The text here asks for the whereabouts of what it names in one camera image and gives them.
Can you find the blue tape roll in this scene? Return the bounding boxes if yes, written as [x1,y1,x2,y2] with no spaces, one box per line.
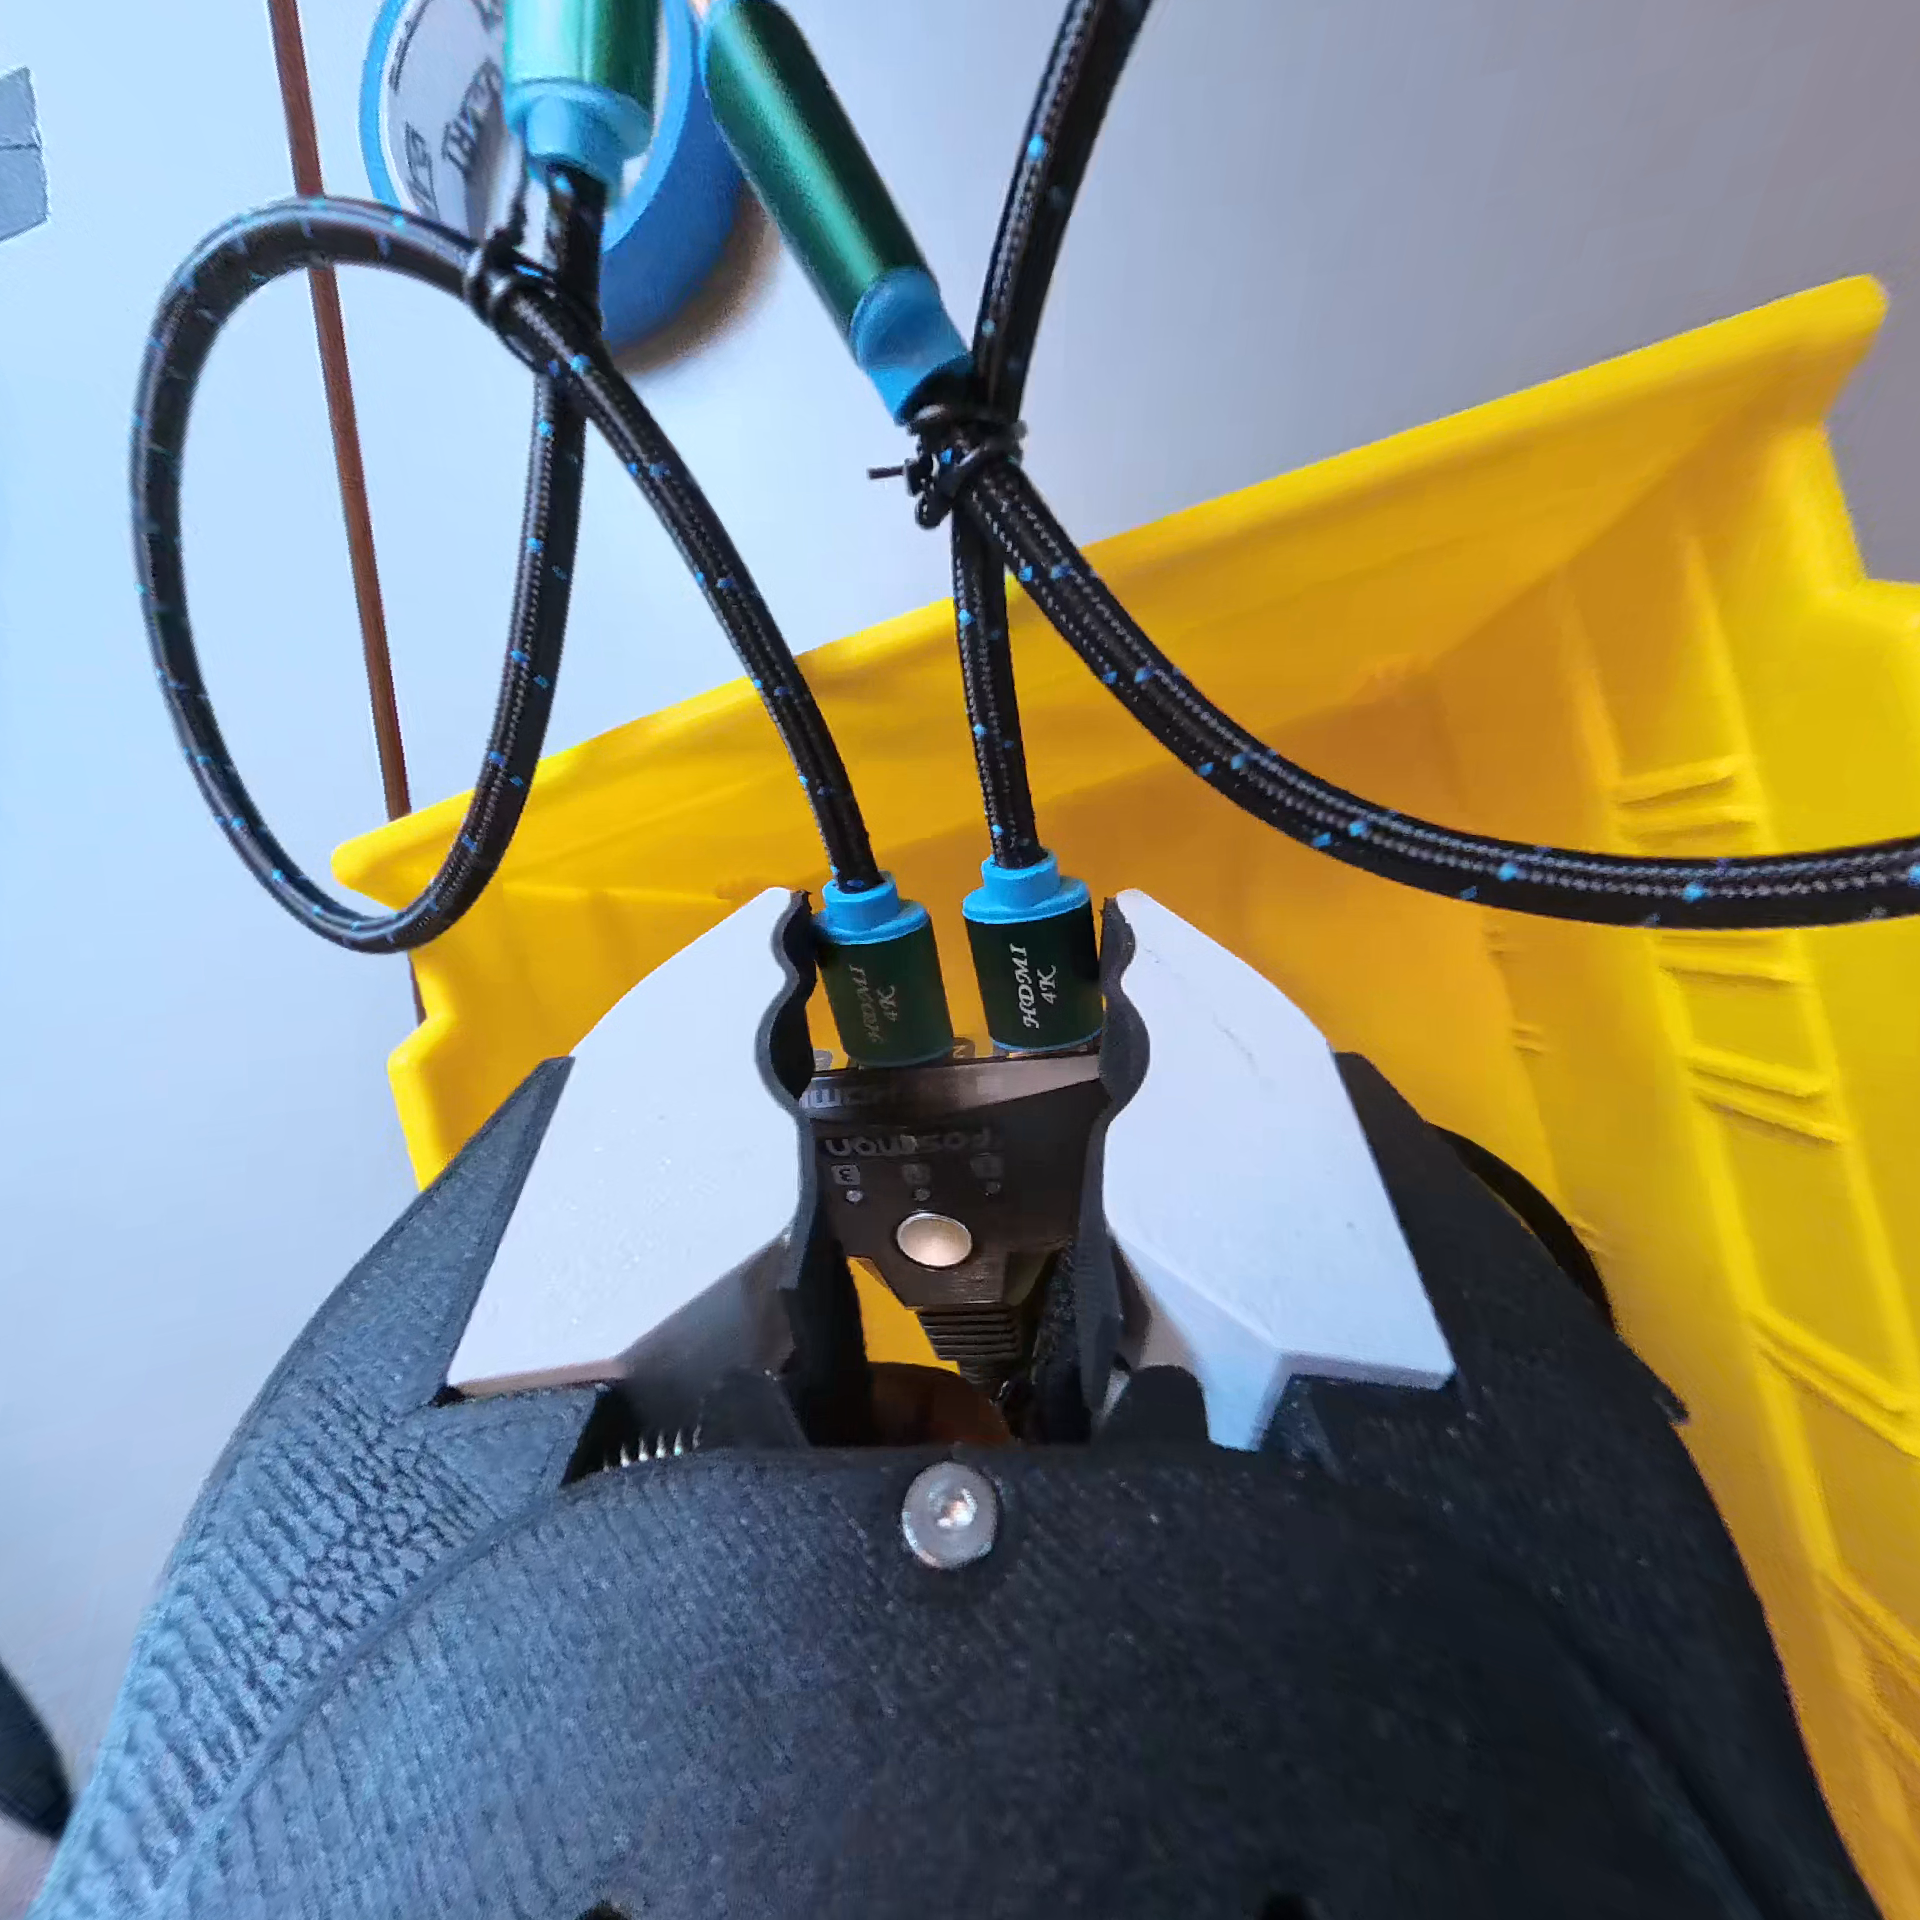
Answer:
[358,0,753,354]

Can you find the grey tape piece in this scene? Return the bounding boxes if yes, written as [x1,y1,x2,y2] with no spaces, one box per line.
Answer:
[0,67,51,241]

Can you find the thin brown rod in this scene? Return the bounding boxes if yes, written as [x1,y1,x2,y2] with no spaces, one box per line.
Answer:
[267,0,428,1029]

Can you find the black quilted mat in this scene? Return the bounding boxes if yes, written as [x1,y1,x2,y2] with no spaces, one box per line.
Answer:
[1417,1122,1625,1339]

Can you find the black HDMI switch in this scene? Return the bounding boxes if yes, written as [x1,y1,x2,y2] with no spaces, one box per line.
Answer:
[796,1051,1120,1395]

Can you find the yellow plastic bin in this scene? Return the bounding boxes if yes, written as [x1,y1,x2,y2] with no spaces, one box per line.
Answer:
[331,274,1920,1920]

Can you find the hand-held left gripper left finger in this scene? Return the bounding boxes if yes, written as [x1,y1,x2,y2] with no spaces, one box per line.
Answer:
[447,888,872,1450]

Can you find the black zip tie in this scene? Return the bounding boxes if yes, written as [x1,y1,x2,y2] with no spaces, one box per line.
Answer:
[460,225,600,340]
[866,402,1030,528]

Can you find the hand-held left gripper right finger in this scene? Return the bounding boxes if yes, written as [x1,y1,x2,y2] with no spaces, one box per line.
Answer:
[1035,888,1458,1453]

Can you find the black braided HDMI cable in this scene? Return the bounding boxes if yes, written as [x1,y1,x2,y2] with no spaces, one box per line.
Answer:
[697,0,1920,1060]
[133,0,962,1068]

